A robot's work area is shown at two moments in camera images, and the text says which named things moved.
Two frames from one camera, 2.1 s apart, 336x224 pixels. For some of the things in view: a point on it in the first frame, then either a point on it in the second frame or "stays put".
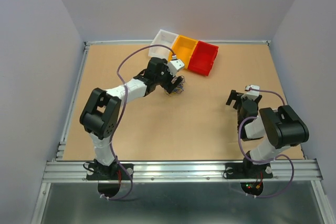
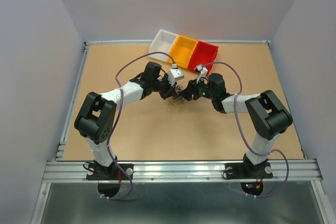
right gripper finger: x=238 y=105 → x=191 y=85
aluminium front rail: x=75 y=171 stays put
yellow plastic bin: x=182 y=48 stays put
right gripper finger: x=232 y=96 → x=186 y=94
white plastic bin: x=163 y=38 stays put
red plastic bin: x=202 y=57 stays put
